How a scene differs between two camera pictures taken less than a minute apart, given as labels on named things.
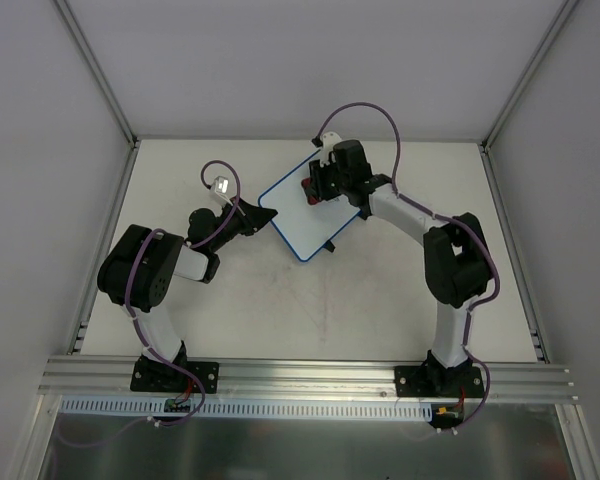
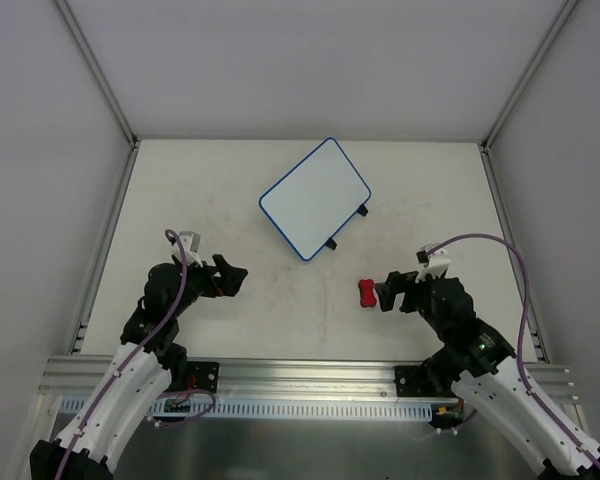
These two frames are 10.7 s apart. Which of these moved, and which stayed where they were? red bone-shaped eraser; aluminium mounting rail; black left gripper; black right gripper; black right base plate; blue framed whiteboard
Moved: black right gripper; black left gripper; red bone-shaped eraser
Stayed: black right base plate; blue framed whiteboard; aluminium mounting rail
